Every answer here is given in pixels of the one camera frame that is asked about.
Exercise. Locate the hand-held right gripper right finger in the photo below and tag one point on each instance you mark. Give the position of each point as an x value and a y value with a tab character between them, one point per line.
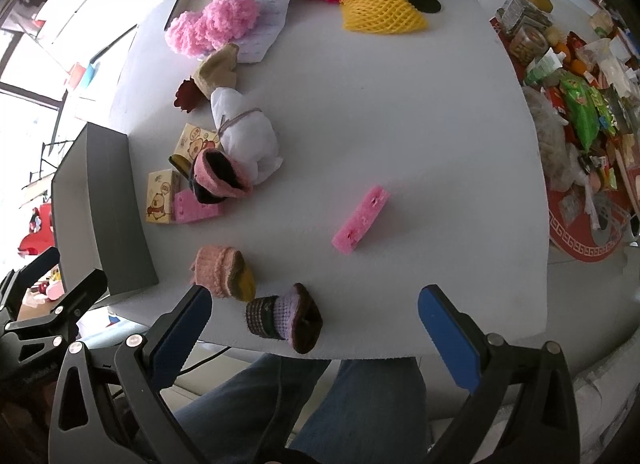
448	339

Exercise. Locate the pile of snacks and jars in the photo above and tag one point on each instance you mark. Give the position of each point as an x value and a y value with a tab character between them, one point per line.
585	229

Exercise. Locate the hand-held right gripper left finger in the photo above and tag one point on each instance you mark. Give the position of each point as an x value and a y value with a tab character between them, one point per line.
181	339

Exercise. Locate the clear jar of nuts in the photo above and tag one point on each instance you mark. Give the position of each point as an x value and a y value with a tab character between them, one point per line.
530	43

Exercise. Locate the light pink fluffy yarn ball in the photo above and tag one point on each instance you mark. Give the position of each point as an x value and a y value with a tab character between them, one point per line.
210	24

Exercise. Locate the beige knit sock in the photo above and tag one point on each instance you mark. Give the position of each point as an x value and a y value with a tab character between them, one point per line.
218	69

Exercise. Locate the clear jar with yellow lid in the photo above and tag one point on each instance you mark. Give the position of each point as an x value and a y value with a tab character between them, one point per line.
527	7

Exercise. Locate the clear plastic bag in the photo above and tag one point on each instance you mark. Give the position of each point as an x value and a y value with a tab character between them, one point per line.
550	144

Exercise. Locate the black round pad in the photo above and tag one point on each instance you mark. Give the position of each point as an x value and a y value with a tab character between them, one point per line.
424	3

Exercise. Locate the green snack bag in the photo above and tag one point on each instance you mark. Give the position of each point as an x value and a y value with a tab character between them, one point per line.
580	109

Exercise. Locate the purple knit shoe brown sole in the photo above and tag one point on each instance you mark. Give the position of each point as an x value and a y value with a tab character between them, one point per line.
285	316

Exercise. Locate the person's legs in jeans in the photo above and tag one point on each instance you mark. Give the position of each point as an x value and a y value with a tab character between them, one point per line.
300	399

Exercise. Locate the grey cardboard box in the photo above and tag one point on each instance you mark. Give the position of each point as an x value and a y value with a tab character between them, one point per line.
100	224

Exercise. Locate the pink sponge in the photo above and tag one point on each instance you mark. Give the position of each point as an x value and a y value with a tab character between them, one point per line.
362	219
192	207

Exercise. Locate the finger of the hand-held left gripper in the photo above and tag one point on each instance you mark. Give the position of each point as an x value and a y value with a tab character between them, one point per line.
32	271
82	294

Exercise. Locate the pink and black knit sock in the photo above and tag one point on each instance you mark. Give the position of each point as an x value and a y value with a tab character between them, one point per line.
217	177

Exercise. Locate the pink knit sock yellow sole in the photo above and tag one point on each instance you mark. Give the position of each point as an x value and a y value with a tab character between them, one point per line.
222	271

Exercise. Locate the white foam sheet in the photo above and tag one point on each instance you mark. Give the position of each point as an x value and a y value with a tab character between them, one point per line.
262	14

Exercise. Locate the red toy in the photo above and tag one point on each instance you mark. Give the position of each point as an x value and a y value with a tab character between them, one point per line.
35	229

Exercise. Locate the yellow foam fruit net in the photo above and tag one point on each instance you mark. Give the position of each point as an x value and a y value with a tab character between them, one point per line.
382	12

